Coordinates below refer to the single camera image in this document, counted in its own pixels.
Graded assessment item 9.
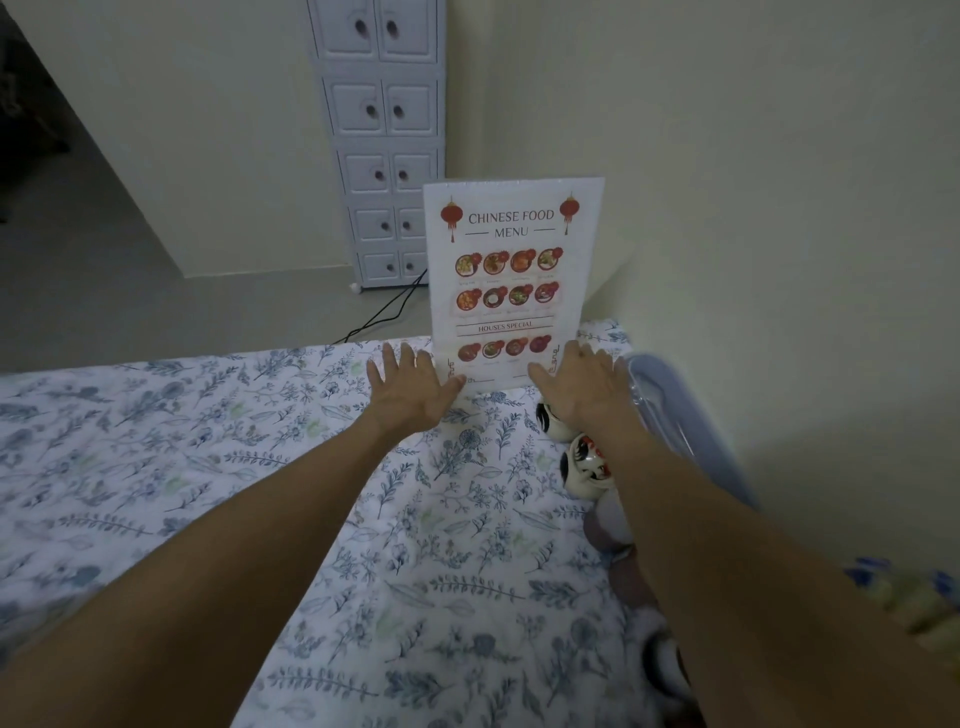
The person's left hand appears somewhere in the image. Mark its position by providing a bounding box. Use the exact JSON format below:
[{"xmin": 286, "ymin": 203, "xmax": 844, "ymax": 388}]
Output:
[{"xmin": 365, "ymin": 341, "xmax": 467, "ymax": 445}]

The person's right hand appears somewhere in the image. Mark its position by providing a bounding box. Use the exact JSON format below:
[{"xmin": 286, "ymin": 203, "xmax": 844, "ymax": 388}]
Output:
[{"xmin": 527, "ymin": 339, "xmax": 640, "ymax": 440}]

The white laminated food menu card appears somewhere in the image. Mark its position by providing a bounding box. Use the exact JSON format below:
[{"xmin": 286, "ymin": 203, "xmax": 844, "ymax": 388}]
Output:
[{"xmin": 422, "ymin": 177, "xmax": 606, "ymax": 393}]

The person's left forearm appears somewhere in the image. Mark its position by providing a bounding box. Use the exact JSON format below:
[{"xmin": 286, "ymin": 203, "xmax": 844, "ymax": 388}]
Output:
[{"xmin": 0, "ymin": 411, "xmax": 399, "ymax": 728}]

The person's right forearm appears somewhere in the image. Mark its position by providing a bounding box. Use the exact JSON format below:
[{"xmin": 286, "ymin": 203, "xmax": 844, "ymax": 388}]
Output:
[{"xmin": 588, "ymin": 420, "xmax": 960, "ymax": 728}]

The small panda figurine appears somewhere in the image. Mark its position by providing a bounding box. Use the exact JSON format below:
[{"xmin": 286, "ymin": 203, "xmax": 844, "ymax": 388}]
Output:
[{"xmin": 535, "ymin": 402, "xmax": 577, "ymax": 441}]

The large panda figurine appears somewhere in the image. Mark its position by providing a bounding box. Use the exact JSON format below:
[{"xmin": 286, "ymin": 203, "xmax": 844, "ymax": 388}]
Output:
[{"xmin": 558, "ymin": 432, "xmax": 621, "ymax": 501}]

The grey and pink plush toy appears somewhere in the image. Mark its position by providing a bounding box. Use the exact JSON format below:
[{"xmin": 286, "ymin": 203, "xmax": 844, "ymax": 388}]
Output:
[{"xmin": 583, "ymin": 487, "xmax": 661, "ymax": 612}]

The blue floral tablecloth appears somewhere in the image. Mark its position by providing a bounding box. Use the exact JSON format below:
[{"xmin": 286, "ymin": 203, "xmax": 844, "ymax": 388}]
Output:
[{"xmin": 0, "ymin": 318, "xmax": 680, "ymax": 728}]

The white plastic drawer cabinet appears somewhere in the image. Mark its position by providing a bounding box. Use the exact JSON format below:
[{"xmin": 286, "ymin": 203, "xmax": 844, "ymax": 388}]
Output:
[{"xmin": 306, "ymin": 0, "xmax": 450, "ymax": 296}]

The black and white plush toy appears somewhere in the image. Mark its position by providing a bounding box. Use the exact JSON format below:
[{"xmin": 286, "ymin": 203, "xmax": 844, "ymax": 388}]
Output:
[{"xmin": 637, "ymin": 609, "xmax": 702, "ymax": 721}]

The blue and yellow patterned cloth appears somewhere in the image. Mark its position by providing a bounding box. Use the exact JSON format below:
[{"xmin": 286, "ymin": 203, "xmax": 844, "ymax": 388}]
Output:
[{"xmin": 843, "ymin": 555, "xmax": 960, "ymax": 655}]

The black power cable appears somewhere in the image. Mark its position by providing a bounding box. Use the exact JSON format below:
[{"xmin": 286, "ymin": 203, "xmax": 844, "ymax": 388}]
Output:
[{"xmin": 342, "ymin": 268, "xmax": 429, "ymax": 346}]

